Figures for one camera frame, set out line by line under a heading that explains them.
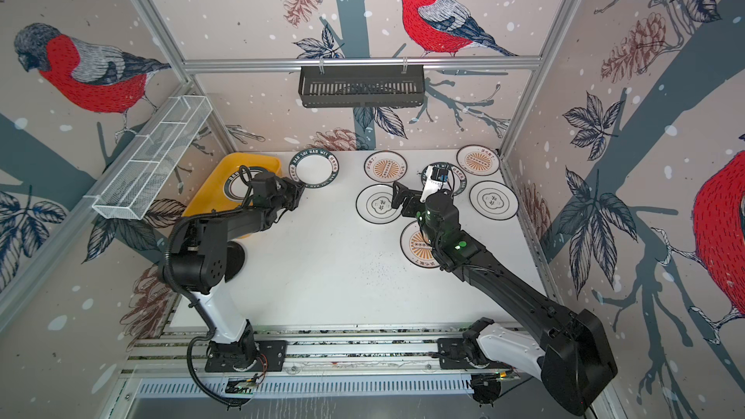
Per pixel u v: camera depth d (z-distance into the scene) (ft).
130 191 2.33
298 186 3.21
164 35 2.76
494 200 3.47
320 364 2.40
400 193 2.21
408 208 2.22
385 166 3.86
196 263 1.64
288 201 2.87
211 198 3.41
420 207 2.21
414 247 3.04
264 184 2.49
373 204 3.43
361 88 3.49
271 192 2.62
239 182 2.86
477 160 3.87
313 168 3.40
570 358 1.25
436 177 2.12
